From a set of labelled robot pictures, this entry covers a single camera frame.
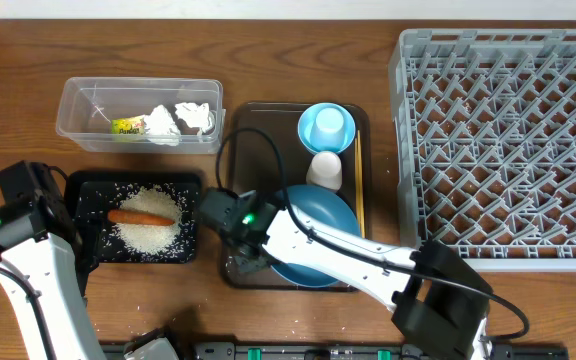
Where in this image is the dark blue plate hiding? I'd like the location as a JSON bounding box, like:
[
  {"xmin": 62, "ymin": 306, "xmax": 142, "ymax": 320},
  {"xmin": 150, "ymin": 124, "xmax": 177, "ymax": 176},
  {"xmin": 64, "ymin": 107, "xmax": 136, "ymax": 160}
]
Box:
[{"xmin": 272, "ymin": 185, "xmax": 361, "ymax": 288}]

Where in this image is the white plastic cup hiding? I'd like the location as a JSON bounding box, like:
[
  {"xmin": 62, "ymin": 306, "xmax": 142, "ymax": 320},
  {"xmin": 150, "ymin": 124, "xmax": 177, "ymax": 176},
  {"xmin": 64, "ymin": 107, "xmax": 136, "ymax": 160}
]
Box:
[{"xmin": 306, "ymin": 151, "xmax": 342, "ymax": 192}]

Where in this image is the pile of white rice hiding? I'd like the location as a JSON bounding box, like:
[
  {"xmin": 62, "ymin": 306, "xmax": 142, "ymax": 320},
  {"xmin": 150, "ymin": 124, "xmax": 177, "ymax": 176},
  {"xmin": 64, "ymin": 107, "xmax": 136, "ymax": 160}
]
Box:
[{"xmin": 77, "ymin": 182, "xmax": 199, "ymax": 261}]

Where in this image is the light blue cup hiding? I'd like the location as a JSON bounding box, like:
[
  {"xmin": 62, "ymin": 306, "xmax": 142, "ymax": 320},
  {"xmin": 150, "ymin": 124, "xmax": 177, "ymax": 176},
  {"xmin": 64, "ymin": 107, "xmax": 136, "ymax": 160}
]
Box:
[{"xmin": 310, "ymin": 108, "xmax": 344, "ymax": 152}]

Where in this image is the white paper napkin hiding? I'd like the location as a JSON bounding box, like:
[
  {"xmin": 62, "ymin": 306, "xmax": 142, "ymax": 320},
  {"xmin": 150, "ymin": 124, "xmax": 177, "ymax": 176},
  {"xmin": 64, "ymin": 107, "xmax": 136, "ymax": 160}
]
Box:
[{"xmin": 143, "ymin": 105, "xmax": 181, "ymax": 146}]

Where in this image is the light blue bowl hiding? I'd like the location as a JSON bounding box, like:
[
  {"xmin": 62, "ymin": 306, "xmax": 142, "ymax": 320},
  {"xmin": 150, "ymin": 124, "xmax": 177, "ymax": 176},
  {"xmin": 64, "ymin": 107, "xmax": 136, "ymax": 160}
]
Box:
[{"xmin": 297, "ymin": 103, "xmax": 356, "ymax": 154}]

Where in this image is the orange carrot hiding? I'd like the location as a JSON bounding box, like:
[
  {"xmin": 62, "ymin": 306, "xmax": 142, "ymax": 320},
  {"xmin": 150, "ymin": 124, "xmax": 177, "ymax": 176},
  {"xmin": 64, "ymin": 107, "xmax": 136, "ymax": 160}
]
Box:
[{"xmin": 107, "ymin": 209, "xmax": 175, "ymax": 226}]

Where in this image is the green yellow snack wrapper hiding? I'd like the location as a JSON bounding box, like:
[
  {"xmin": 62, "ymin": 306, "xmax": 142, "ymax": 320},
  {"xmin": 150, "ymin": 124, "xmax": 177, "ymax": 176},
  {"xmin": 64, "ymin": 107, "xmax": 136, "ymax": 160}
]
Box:
[{"xmin": 111, "ymin": 115, "xmax": 145, "ymax": 135}]

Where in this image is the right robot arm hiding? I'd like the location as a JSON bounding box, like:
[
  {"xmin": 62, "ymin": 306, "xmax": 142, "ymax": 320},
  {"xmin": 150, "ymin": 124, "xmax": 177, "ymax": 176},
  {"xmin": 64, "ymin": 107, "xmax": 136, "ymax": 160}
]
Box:
[{"xmin": 198, "ymin": 188, "xmax": 493, "ymax": 359}]

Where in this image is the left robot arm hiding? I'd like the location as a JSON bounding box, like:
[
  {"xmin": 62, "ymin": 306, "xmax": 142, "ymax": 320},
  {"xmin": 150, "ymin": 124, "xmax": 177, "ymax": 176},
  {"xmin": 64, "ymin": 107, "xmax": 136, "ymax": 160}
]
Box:
[{"xmin": 0, "ymin": 161, "xmax": 182, "ymax": 359}]

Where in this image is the grey plastic dishwasher rack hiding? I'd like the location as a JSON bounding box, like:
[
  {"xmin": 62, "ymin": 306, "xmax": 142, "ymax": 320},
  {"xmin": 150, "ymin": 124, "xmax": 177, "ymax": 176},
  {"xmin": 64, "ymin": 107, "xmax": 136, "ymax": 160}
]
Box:
[{"xmin": 388, "ymin": 29, "xmax": 576, "ymax": 272}]

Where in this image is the dark brown serving tray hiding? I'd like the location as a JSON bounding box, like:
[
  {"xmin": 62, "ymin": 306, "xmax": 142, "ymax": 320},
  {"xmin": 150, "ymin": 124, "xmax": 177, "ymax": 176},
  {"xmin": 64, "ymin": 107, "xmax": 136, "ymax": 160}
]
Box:
[{"xmin": 221, "ymin": 102, "xmax": 371, "ymax": 292}]

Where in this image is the black plastic tray bin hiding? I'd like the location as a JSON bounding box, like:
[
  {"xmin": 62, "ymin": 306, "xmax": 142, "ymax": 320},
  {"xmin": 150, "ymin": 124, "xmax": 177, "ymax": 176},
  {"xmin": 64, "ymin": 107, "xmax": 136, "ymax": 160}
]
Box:
[{"xmin": 64, "ymin": 170, "xmax": 202, "ymax": 265}]

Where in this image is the clear plastic bin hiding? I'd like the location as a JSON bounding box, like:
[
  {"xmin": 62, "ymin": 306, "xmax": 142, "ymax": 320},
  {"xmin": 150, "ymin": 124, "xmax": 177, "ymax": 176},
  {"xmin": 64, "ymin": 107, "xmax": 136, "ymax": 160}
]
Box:
[{"xmin": 56, "ymin": 77, "xmax": 225, "ymax": 154}]

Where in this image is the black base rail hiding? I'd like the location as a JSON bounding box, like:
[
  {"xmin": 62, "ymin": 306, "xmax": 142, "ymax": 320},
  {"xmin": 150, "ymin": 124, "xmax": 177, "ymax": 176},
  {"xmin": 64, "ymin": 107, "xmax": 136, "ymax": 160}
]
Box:
[{"xmin": 100, "ymin": 340, "xmax": 569, "ymax": 360}]

